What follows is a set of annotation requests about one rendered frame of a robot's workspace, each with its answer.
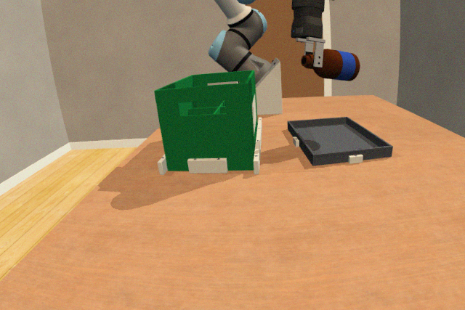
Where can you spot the green crate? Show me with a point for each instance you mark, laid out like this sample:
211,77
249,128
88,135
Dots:
228,135

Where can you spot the blue and brown bottle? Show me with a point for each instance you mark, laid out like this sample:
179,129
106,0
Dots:
337,65

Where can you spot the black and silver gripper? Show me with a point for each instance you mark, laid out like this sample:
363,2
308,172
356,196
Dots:
307,27

